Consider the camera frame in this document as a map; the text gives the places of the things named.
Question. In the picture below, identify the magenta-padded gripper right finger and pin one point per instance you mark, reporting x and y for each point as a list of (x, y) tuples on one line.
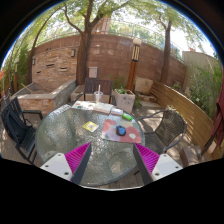
[(166, 166)]

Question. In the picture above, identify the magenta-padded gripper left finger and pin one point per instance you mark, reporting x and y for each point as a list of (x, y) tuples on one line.
[(56, 166)]

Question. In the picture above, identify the blue and black computer mouse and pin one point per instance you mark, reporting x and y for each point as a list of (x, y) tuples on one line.
[(121, 130)]

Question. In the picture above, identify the pink pastel patterned mouse pad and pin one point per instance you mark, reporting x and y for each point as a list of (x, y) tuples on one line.
[(133, 136)]

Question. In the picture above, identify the yellow code card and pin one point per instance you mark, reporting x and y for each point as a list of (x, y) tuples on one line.
[(90, 126)]

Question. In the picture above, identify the black folding chair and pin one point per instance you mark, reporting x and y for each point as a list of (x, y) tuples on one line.
[(18, 130)]

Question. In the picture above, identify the wooden slatted fence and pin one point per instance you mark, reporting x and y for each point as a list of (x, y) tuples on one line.
[(186, 110)]

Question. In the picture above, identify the green packet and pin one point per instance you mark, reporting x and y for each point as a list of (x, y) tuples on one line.
[(127, 117)]

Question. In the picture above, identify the printed picture sheet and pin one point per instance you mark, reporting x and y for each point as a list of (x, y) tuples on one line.
[(82, 105)]

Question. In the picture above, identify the dark red folded parasol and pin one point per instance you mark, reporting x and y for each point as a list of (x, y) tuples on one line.
[(218, 123)]

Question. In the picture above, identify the raised stone bed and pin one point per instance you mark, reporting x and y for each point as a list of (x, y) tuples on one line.
[(40, 98)]

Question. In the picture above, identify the blue and white packet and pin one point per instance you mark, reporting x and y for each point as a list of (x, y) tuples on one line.
[(117, 111)]

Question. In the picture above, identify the white flat box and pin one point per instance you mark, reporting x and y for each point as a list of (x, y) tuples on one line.
[(103, 108)]

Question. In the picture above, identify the concrete planter with plants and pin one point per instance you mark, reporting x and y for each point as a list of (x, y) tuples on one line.
[(125, 100)]

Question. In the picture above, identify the clear plastic cup with straw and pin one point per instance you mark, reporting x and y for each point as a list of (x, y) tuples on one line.
[(98, 96)]

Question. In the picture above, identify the dark slatted wooden chair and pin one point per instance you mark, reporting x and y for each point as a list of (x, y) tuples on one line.
[(91, 86)]

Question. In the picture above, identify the slim tree trunk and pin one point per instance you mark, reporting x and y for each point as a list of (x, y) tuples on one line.
[(165, 56)]

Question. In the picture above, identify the large forked tree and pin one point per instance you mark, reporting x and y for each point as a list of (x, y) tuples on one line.
[(83, 56)]

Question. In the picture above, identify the white wall box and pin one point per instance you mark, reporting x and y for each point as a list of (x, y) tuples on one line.
[(93, 72)]

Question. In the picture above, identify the dark wall lamp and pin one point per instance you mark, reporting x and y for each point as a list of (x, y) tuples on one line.
[(73, 53), (33, 61)]

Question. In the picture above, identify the wooden lamp post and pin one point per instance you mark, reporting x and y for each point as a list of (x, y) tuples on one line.
[(134, 63)]

